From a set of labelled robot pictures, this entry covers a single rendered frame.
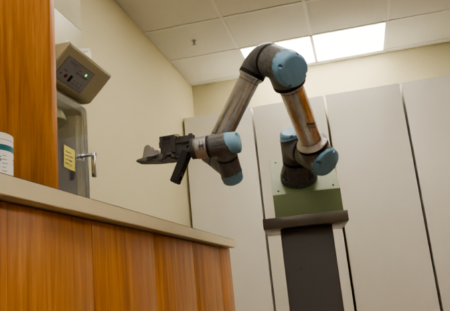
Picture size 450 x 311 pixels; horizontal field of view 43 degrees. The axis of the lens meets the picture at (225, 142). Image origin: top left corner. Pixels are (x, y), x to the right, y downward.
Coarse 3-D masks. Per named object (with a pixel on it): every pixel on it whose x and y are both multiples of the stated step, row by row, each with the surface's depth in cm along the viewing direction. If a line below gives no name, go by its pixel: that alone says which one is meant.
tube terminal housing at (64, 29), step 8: (56, 16) 203; (56, 24) 202; (64, 24) 208; (72, 24) 215; (56, 32) 201; (64, 32) 207; (72, 32) 214; (80, 32) 221; (56, 40) 200; (64, 40) 206; (72, 40) 213; (80, 40) 220; (56, 88) 195; (80, 104) 211
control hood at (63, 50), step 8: (56, 48) 185; (64, 48) 184; (72, 48) 186; (56, 56) 184; (64, 56) 186; (72, 56) 189; (80, 56) 192; (56, 64) 185; (88, 64) 198; (96, 64) 202; (96, 72) 205; (104, 72) 209; (56, 80) 190; (96, 80) 208; (104, 80) 212; (64, 88) 197; (88, 88) 207; (96, 88) 211; (72, 96) 204; (80, 96) 206; (88, 96) 210
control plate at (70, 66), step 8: (64, 64) 188; (72, 64) 191; (80, 64) 195; (56, 72) 187; (64, 72) 190; (72, 72) 194; (80, 72) 197; (88, 72) 201; (64, 80) 193; (72, 80) 197; (80, 80) 200; (88, 80) 204; (72, 88) 199; (80, 88) 203
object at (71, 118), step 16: (64, 96) 197; (64, 112) 196; (80, 112) 208; (64, 128) 194; (80, 128) 206; (64, 144) 192; (80, 144) 204; (80, 160) 202; (64, 176) 189; (80, 176) 200; (80, 192) 198
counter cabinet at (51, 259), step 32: (0, 224) 107; (32, 224) 118; (64, 224) 131; (96, 224) 148; (0, 256) 106; (32, 256) 116; (64, 256) 129; (96, 256) 145; (128, 256) 164; (160, 256) 191; (192, 256) 228; (224, 256) 282; (0, 288) 105; (32, 288) 115; (64, 288) 127; (96, 288) 142; (128, 288) 161; (160, 288) 186; (192, 288) 221; (224, 288) 272
